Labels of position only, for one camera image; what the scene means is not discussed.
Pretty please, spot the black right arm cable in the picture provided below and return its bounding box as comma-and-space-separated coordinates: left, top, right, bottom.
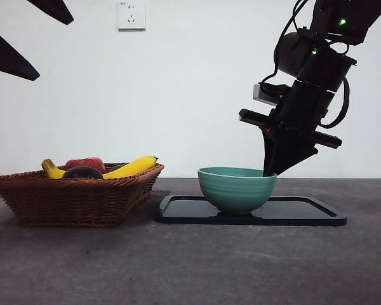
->
260, 0, 309, 84

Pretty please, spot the dark purple plum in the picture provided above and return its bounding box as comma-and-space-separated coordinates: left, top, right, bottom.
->
63, 166, 104, 180

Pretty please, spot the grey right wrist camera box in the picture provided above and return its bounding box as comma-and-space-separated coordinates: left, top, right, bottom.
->
253, 83, 290, 106

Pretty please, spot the yellow banana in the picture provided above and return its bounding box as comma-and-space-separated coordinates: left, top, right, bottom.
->
41, 155, 159, 180

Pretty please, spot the white wall socket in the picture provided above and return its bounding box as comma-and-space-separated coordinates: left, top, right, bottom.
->
117, 1, 146, 32

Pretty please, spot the brown wicker basket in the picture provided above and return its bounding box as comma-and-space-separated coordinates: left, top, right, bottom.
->
0, 163, 165, 228

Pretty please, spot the red apple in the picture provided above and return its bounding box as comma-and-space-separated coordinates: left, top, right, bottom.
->
65, 157, 105, 174

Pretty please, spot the black rectangular tray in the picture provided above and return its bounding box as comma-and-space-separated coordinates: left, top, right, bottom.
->
154, 195, 348, 227

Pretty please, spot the teal ribbed bowl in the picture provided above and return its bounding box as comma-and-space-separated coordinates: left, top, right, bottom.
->
197, 167, 277, 216

